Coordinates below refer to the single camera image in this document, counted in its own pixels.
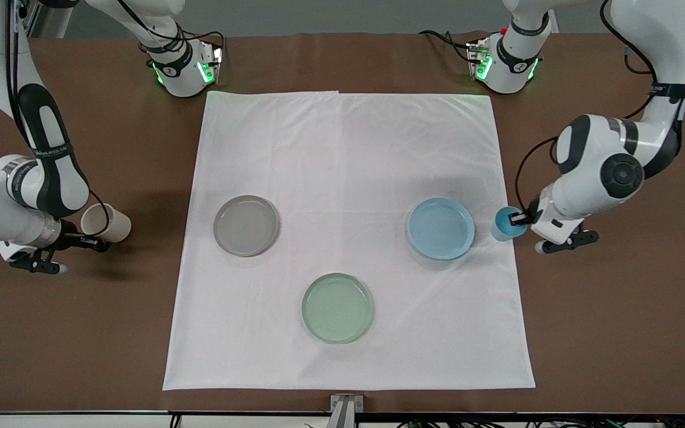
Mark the blue cup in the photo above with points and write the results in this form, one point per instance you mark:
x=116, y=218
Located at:
x=502, y=229

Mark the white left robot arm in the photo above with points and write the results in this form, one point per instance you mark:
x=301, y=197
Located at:
x=592, y=148

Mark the blue plate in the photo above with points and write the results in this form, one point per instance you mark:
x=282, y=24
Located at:
x=441, y=229

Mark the gray plate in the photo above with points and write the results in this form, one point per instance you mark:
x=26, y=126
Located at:
x=246, y=226

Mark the green plate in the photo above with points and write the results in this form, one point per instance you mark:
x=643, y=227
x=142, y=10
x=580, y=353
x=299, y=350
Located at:
x=338, y=308

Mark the white table cloth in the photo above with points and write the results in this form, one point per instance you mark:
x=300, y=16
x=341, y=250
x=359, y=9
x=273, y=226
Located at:
x=342, y=166

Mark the aluminum frame profile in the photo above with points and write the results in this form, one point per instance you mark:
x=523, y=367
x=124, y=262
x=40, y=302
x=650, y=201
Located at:
x=51, y=18

